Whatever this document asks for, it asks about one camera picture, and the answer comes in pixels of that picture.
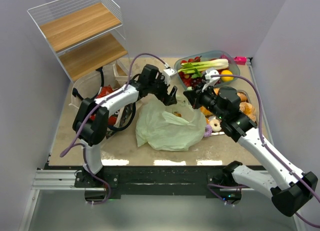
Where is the golden croissant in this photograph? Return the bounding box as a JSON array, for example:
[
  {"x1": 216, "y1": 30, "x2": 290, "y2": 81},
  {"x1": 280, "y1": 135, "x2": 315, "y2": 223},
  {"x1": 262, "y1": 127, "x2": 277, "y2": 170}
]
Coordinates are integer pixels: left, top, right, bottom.
[{"x1": 200, "y1": 106, "x2": 214, "y2": 117}]

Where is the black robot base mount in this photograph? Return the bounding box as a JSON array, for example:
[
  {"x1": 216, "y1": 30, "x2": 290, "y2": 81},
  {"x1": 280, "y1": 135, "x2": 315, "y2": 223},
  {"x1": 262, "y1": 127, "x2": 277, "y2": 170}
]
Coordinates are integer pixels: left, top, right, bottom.
[{"x1": 74, "y1": 165, "x2": 242, "y2": 204}]

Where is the pink plastic clip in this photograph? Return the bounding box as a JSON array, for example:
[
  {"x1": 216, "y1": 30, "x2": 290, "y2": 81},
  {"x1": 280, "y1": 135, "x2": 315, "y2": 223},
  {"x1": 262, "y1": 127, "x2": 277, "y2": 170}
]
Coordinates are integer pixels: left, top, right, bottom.
[{"x1": 233, "y1": 56, "x2": 247, "y2": 65}]

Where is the beige canvas tote bag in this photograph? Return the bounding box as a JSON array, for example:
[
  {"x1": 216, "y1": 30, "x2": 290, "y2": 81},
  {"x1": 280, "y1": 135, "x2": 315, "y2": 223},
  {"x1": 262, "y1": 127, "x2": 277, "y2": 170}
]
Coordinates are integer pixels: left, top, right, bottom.
[{"x1": 72, "y1": 64, "x2": 141, "y2": 143}]

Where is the metal pastry tray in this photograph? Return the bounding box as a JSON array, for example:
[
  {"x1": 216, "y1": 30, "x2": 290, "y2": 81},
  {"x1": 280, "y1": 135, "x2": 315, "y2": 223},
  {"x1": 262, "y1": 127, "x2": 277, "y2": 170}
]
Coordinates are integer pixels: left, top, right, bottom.
[{"x1": 203, "y1": 91, "x2": 251, "y2": 136}]

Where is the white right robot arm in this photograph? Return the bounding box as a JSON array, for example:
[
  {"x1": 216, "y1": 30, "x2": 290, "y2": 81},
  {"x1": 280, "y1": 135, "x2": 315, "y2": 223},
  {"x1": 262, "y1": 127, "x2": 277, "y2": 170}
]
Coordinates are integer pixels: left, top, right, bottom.
[{"x1": 183, "y1": 85, "x2": 318, "y2": 217}]

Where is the purple grape bunch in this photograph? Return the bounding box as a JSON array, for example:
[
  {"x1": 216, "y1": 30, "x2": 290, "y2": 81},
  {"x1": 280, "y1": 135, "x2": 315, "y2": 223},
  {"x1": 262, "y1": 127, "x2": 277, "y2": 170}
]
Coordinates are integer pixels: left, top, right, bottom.
[{"x1": 186, "y1": 77, "x2": 203, "y2": 89}]

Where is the white wire wooden shelf rack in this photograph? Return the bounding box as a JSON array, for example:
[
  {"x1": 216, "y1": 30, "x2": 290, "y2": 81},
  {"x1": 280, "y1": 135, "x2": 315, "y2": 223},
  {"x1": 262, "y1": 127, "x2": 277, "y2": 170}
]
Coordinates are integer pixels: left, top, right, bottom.
[{"x1": 27, "y1": 0, "x2": 130, "y2": 82}]

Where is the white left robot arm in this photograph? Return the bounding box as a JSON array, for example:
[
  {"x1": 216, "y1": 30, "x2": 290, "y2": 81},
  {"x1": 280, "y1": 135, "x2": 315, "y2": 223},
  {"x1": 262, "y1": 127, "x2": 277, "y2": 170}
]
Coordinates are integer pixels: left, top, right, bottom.
[{"x1": 72, "y1": 64, "x2": 178, "y2": 174}]

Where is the red snack bag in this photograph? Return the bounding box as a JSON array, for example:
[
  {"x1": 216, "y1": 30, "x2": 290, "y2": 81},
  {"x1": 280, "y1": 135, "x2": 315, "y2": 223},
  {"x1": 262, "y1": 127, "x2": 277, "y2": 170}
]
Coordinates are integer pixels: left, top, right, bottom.
[{"x1": 89, "y1": 85, "x2": 118, "y2": 127}]

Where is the clear teal produce container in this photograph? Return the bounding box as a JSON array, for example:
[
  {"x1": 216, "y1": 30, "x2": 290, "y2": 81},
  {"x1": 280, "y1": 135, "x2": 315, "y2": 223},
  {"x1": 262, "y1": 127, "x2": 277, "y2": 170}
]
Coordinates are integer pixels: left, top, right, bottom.
[{"x1": 174, "y1": 50, "x2": 241, "y2": 91}]

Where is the green avocado print bag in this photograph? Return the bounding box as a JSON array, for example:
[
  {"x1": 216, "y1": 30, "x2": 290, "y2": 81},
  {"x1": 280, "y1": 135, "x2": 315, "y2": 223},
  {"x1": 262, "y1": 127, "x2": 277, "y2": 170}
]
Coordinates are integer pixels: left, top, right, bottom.
[{"x1": 135, "y1": 95, "x2": 207, "y2": 152}]

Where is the green white leek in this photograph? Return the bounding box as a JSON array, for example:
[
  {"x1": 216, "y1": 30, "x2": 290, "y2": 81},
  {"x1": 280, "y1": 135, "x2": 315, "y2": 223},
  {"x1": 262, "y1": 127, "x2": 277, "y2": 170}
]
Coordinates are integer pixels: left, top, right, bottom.
[{"x1": 177, "y1": 58, "x2": 229, "y2": 79}]

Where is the yellow lemon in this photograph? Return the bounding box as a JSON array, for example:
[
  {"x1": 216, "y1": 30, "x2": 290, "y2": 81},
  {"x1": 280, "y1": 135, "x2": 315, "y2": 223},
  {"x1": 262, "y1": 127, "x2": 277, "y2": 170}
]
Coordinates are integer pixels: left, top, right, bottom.
[{"x1": 220, "y1": 69, "x2": 234, "y2": 83}]

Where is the purple frosted donut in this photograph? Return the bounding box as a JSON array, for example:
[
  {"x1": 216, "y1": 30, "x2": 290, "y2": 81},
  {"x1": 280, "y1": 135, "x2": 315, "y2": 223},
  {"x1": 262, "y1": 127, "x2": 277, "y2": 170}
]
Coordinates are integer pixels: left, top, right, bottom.
[{"x1": 203, "y1": 124, "x2": 213, "y2": 138}]

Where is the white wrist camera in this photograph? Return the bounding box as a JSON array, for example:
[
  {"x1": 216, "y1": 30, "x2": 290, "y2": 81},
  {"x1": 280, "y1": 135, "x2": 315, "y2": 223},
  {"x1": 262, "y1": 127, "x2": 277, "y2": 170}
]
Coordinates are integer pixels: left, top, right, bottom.
[
  {"x1": 162, "y1": 68, "x2": 177, "y2": 80},
  {"x1": 202, "y1": 67, "x2": 220, "y2": 92}
]

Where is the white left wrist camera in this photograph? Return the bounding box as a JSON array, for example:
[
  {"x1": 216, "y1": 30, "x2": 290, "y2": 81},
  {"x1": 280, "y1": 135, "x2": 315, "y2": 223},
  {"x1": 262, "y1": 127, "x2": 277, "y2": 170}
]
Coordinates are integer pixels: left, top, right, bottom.
[{"x1": 162, "y1": 68, "x2": 177, "y2": 80}]

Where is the white frosted donut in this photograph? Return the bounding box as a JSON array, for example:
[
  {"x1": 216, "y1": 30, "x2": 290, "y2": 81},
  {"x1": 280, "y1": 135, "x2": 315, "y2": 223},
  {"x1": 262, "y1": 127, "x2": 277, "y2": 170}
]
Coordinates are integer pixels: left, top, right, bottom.
[{"x1": 209, "y1": 119, "x2": 222, "y2": 133}]

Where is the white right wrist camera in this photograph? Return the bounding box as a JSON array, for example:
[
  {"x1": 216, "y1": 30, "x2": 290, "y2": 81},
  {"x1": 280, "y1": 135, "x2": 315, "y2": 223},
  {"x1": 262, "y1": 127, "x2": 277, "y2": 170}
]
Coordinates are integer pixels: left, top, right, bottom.
[{"x1": 202, "y1": 67, "x2": 220, "y2": 92}]

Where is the large sugared cruller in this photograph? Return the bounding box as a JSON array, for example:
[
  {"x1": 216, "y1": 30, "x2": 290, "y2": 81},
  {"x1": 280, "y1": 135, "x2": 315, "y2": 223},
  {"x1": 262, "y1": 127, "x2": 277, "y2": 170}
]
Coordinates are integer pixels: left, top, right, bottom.
[{"x1": 239, "y1": 101, "x2": 257, "y2": 122}]

